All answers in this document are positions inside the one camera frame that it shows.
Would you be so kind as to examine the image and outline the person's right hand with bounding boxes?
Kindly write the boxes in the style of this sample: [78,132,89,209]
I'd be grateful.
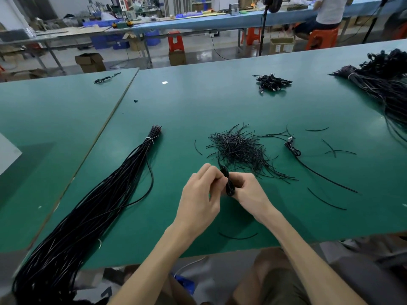
[228,172,282,226]

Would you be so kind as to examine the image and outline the person's left hand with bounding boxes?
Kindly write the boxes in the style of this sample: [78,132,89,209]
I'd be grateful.
[172,163,229,242]

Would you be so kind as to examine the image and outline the pile of black wire ties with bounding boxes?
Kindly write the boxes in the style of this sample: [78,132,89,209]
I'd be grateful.
[206,123,298,183]

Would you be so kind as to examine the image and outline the long black cable bundle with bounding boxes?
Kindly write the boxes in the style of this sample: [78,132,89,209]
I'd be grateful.
[13,125,163,305]

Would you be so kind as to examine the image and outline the small pile of knotted cables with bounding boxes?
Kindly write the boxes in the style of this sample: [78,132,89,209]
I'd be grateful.
[253,73,294,95]

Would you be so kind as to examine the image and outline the small cable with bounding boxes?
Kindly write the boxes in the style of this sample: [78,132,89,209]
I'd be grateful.
[93,72,122,85]

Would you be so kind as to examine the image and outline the large heap of black cables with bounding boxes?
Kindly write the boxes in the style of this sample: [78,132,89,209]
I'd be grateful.
[330,48,407,148]

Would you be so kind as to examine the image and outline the person's left forearm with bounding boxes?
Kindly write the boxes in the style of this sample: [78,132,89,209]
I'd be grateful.
[108,220,207,305]

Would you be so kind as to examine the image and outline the person's right forearm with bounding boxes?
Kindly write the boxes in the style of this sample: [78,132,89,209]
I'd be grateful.
[261,208,370,305]

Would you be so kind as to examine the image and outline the person's brown shorts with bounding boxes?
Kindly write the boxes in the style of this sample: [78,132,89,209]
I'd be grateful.
[121,246,312,305]

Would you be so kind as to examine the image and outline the person's right leg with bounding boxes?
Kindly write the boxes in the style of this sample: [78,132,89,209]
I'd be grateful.
[334,235,407,305]

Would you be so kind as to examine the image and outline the blue plastic item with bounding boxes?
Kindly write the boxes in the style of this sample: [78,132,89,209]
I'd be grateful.
[175,274,198,295]

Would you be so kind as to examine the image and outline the small cardboard box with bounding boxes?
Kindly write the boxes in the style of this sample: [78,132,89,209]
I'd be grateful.
[168,51,188,67]

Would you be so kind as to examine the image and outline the orange plastic stool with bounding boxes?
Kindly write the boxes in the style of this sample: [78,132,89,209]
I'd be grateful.
[245,27,262,46]
[305,28,340,50]

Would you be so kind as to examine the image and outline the red plastic stool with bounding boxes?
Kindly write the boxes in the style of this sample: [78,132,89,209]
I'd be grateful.
[168,32,186,54]

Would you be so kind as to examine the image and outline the open cardboard box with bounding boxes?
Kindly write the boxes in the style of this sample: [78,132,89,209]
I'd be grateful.
[75,53,107,74]

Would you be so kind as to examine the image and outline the long blue workbench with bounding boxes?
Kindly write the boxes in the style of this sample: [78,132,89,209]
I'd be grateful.
[105,0,407,32]

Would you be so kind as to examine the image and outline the black fan on stand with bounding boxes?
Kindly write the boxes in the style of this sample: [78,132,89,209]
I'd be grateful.
[258,0,285,56]

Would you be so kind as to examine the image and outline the large white box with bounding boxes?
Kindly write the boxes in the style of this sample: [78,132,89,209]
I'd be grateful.
[0,133,22,177]

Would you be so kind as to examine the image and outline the black tripod stand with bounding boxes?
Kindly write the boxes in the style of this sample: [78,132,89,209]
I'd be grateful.
[361,0,392,45]

